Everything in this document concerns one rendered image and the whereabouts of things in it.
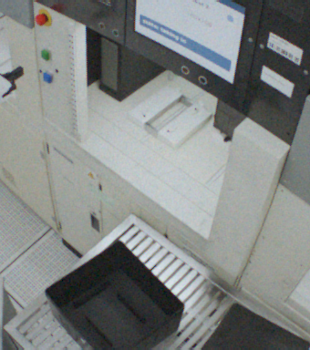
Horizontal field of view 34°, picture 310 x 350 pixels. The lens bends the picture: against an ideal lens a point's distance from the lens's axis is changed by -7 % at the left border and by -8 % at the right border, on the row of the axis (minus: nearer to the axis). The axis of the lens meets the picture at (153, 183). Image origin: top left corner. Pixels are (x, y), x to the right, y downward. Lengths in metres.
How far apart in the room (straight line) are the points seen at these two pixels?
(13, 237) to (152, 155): 1.10
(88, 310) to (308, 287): 0.66
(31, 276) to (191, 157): 1.09
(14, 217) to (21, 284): 0.40
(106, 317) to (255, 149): 0.71
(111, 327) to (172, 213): 0.40
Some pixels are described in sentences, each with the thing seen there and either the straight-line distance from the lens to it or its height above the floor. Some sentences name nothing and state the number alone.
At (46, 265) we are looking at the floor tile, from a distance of 2.53.
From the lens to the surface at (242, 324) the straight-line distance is 1.48.
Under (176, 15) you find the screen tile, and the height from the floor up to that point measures 1.58.
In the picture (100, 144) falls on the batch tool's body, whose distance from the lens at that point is 1.78.
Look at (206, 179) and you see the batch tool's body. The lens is 1.71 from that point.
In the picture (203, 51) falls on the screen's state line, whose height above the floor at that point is 1.51.
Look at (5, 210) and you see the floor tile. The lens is 2.74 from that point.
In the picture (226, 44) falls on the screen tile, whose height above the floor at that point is 1.57.
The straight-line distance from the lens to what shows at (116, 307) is 1.57.
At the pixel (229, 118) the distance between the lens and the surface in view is 1.69.
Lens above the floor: 2.20
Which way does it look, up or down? 53 degrees down
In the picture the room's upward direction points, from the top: 5 degrees clockwise
